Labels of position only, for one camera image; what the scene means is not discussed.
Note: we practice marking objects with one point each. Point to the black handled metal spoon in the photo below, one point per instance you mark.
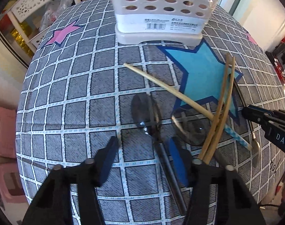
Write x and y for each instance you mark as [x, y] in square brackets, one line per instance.
[146, 115]

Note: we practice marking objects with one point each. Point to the pink plastic stool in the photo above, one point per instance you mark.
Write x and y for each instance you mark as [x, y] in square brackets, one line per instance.
[11, 190]

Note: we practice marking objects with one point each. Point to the blue patterned handle chopstick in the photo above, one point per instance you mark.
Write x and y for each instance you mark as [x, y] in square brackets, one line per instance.
[237, 137]

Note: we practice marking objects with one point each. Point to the white perforated storage cart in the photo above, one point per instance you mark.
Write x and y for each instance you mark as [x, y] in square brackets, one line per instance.
[20, 11]

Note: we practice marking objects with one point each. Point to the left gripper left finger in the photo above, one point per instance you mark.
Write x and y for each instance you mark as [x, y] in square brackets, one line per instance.
[52, 202]

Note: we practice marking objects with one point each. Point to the red bags in hallway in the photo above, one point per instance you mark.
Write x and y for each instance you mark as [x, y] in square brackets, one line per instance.
[277, 58]

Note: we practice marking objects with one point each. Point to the pale thin bamboo chopstick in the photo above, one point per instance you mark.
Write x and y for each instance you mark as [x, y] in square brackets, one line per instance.
[173, 91]

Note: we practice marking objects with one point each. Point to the wooden chopstick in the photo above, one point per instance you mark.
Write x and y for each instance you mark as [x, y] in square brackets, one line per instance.
[223, 115]
[215, 121]

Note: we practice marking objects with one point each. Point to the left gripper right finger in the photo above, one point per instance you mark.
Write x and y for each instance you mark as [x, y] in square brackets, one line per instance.
[234, 205]

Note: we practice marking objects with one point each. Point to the grey checkered tablecloth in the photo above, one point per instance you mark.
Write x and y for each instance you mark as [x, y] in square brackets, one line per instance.
[77, 95]

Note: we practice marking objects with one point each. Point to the white plastic utensil holder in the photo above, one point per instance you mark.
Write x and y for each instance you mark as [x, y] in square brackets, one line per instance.
[180, 21]

